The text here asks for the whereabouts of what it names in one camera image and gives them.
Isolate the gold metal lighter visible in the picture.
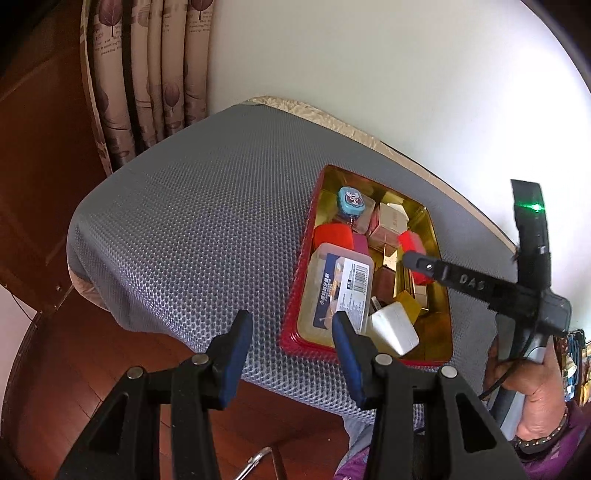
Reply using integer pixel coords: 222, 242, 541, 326
382, 244, 399, 272

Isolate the black camera with green light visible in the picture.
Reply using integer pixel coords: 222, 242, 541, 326
511, 179, 551, 291

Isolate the clear box with label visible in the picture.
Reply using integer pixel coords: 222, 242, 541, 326
297, 243, 375, 347

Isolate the orange red rounded block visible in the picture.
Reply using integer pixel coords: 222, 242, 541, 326
312, 223, 355, 250

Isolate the beige patterned curtain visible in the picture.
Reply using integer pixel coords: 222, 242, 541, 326
80, 0, 215, 174

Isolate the blue cartoon tape measure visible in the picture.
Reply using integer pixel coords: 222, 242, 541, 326
338, 186, 366, 219

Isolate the yellow orange striped block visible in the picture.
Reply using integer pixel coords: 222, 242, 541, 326
394, 290, 423, 324

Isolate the grey honeycomb table mat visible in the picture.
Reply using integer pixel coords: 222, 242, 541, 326
66, 101, 516, 421

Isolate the pink eraser block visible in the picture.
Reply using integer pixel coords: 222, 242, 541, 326
353, 233, 370, 255

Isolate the gold tin box red rim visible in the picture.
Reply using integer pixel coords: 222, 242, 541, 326
279, 165, 453, 367

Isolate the person's right hand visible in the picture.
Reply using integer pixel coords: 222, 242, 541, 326
502, 346, 569, 443

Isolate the purple patterned clothing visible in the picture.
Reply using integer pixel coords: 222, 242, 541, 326
334, 402, 590, 479

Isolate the white power adapter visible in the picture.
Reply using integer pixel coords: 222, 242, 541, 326
368, 302, 420, 357

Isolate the beaded wrist bracelet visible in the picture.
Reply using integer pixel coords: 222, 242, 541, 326
511, 405, 571, 455

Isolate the black cable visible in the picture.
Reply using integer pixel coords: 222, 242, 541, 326
476, 317, 544, 400

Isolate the dark red small box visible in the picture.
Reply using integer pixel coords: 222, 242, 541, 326
372, 266, 396, 305

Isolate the red rectangular block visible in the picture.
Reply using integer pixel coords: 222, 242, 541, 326
398, 230, 434, 286

